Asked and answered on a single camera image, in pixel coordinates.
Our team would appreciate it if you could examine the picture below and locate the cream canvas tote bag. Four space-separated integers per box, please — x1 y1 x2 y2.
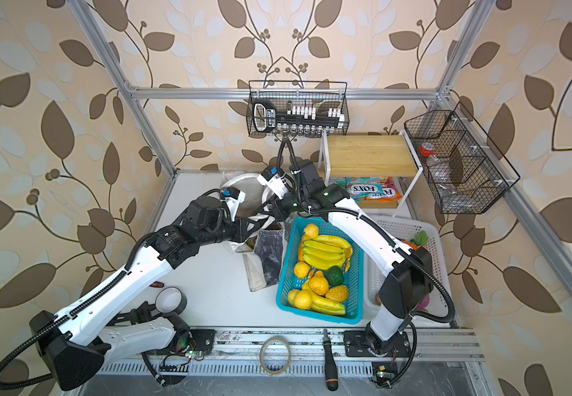
221 171 284 292

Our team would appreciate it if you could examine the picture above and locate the clear tape roll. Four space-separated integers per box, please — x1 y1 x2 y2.
259 336 292 376

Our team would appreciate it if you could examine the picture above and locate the yellow pear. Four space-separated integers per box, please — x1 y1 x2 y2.
303 223 319 240

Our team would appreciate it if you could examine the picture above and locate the teal plastic basket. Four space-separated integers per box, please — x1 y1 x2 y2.
276 218 364 324

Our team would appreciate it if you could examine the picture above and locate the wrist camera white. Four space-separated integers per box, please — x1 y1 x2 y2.
257 166 289 199
221 187 246 221

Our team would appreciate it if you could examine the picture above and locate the banana bunch upper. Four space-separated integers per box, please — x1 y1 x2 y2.
297 235 353 271

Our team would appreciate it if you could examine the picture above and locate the black socket tool set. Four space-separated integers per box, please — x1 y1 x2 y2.
246 99 350 138

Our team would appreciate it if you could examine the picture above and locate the black tape roll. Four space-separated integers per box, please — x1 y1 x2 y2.
155 287 188 314

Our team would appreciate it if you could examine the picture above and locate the aluminium frame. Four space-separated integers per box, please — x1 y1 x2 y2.
65 0 572 396

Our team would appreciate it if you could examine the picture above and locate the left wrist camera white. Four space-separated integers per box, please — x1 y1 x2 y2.
221 187 246 221

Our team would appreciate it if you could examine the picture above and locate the red handled screwdriver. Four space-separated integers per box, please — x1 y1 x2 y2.
150 281 165 289

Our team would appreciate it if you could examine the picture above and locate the yellow lemon bottom left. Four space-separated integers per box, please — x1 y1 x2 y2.
287 289 313 310

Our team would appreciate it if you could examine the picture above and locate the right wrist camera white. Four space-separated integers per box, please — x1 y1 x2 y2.
257 166 289 199

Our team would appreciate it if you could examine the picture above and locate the black wire basket back wall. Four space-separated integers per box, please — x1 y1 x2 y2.
246 79 350 139

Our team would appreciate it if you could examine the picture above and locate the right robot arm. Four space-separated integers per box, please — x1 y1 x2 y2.
257 160 456 356

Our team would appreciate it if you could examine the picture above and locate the orange carrot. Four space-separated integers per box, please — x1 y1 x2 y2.
411 230 429 247

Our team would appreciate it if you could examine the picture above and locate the small yellow lemon left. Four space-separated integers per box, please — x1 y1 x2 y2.
293 262 312 279

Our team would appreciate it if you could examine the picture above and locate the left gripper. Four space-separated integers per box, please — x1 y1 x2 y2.
194 211 259 248

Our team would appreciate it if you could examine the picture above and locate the banana lower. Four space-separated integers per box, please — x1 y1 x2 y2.
303 288 346 316

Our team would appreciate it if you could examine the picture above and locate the Fox's candy bag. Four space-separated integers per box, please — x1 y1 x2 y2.
330 178 402 202

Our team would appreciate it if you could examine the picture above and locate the purple onion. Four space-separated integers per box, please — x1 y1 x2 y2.
416 295 430 310

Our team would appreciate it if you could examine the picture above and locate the black wire basket wall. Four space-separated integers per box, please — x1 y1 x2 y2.
246 79 350 139
404 102 520 215

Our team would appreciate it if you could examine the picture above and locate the green bell pepper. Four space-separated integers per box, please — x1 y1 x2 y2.
324 266 345 288

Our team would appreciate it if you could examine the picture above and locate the white plastic basket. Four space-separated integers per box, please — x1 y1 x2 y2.
364 215 451 328

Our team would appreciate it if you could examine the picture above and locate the yellow textured fruit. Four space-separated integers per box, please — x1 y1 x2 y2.
307 272 330 296

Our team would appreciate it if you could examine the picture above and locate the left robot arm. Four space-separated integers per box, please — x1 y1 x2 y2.
0 191 266 390

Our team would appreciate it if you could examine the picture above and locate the plastic bottle red cap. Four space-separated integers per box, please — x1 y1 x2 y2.
419 142 457 198

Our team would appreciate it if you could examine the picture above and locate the white wooden two-tier shelf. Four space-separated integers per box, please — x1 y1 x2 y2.
317 132 423 219

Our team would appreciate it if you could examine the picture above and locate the black handled screwdriver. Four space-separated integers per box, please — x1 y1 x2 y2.
322 328 339 392

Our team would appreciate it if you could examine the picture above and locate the black wire basket right wall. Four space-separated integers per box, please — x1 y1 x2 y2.
404 102 520 215

